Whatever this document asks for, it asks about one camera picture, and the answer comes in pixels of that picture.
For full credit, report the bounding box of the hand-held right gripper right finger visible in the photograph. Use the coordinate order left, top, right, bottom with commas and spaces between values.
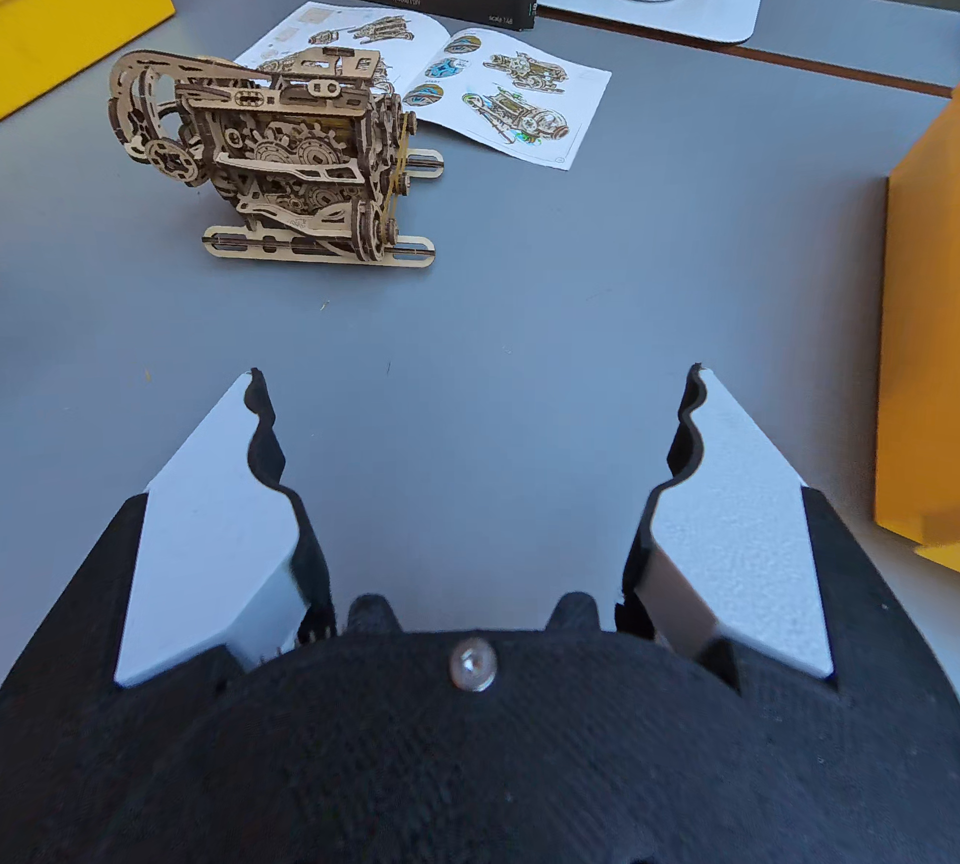
615, 362, 836, 680

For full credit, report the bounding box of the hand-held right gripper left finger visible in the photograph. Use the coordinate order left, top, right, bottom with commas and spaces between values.
114, 368, 336, 687

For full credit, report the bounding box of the wooden mechanical model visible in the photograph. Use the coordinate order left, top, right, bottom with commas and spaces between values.
108, 47, 445, 270

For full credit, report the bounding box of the yellow plastic bin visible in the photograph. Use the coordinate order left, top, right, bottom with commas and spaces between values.
874, 84, 960, 573
0, 0, 177, 121

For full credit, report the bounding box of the instruction booklet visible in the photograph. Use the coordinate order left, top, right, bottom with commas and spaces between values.
234, 0, 613, 171

